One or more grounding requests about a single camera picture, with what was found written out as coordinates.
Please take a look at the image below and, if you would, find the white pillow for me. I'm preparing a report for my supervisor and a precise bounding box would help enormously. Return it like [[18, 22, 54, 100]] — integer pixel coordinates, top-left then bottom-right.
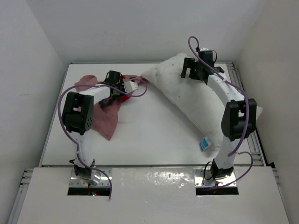
[[141, 52, 263, 152]]

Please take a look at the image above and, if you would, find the pink patterned pillowcase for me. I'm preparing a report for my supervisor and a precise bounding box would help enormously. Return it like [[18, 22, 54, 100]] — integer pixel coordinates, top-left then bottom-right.
[[74, 75, 130, 140]]

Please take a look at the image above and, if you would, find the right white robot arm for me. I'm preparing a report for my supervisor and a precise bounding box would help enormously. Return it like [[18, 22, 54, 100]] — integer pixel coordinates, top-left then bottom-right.
[[181, 47, 257, 180]]

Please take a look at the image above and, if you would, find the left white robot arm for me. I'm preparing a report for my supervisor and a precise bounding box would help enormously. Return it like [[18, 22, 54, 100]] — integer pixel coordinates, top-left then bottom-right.
[[58, 70, 129, 180]]

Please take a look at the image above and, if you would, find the blue pillow label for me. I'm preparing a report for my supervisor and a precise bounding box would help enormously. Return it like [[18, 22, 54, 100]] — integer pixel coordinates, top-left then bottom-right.
[[199, 136, 212, 152]]

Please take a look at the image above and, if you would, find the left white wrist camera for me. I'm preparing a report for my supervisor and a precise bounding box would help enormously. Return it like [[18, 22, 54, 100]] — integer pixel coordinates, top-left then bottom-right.
[[124, 81, 139, 93]]

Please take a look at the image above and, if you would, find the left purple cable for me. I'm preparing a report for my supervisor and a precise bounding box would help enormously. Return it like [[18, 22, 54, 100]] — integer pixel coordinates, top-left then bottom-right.
[[57, 79, 148, 201]]

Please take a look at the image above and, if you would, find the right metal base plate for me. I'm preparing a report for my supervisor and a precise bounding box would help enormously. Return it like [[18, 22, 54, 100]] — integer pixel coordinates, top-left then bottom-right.
[[193, 166, 237, 188]]

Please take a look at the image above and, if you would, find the metal base plate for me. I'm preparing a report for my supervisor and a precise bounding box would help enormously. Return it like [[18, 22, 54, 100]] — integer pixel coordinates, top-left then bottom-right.
[[69, 167, 112, 188], [193, 166, 237, 188]]

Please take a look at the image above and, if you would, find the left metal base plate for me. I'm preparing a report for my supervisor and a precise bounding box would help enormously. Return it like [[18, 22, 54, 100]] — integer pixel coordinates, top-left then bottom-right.
[[69, 167, 112, 188]]

